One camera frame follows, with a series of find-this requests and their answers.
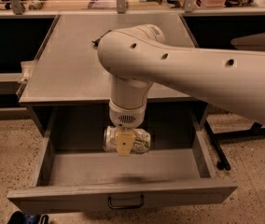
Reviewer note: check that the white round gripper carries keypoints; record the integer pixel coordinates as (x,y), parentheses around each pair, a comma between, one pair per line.
(127,117)

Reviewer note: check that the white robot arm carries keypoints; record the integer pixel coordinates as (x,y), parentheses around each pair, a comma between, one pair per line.
(137,57)

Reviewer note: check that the open grey top drawer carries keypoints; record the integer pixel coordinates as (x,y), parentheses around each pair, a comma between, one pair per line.
(74,173)

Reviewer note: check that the grey drawer cabinet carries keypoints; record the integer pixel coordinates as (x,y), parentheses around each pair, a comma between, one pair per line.
(68,76)

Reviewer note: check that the dark grey side table top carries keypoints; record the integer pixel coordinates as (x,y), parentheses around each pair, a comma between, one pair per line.
(250,42)

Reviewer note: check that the dark snack bar wrapper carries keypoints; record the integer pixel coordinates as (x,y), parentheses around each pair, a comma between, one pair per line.
(97,41)

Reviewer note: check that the blue black object on floor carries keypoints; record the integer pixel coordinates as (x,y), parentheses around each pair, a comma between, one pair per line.
(19,217)

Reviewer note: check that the black metal drawer handle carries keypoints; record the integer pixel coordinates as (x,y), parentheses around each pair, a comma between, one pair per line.
(125,201)

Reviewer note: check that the black table leg frame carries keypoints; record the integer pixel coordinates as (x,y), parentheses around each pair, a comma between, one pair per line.
(256,131)

